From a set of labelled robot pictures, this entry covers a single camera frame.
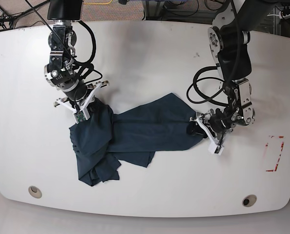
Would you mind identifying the grey metal frame leg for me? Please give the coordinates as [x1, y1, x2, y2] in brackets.
[141, 0, 166, 20]

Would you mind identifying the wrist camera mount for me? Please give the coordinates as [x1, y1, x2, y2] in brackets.
[54, 80, 110, 124]
[189, 112, 225, 155]

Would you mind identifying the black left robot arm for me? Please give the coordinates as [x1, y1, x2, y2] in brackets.
[189, 0, 277, 137]

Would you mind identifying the table cable grommet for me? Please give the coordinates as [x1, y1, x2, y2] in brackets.
[242, 195, 257, 207]
[28, 186, 42, 199]

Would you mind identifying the right table cable grommet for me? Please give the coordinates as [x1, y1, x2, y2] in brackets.
[242, 195, 257, 207]

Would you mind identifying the dark teal T-shirt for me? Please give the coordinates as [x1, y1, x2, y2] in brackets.
[70, 93, 206, 186]

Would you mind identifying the white power strip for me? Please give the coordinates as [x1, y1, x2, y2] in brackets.
[280, 8, 290, 19]

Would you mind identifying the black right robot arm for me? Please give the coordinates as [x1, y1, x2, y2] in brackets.
[44, 0, 96, 103]

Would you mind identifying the left table cable grommet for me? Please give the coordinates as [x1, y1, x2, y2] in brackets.
[28, 186, 42, 199]

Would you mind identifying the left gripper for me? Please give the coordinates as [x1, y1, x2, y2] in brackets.
[186, 109, 232, 136]

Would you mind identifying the yellow cable on floor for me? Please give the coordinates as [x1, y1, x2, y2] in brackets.
[83, 0, 113, 6]

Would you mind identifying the black tripod stand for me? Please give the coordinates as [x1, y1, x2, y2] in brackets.
[0, 0, 50, 32]

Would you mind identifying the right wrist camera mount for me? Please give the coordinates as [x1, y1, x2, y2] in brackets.
[54, 80, 110, 124]

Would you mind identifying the red tape rectangle marking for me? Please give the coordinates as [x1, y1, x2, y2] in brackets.
[263, 135, 285, 172]

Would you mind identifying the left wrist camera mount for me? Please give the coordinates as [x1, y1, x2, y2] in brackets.
[189, 112, 225, 155]

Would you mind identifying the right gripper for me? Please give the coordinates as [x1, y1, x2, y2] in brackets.
[62, 81, 96, 107]

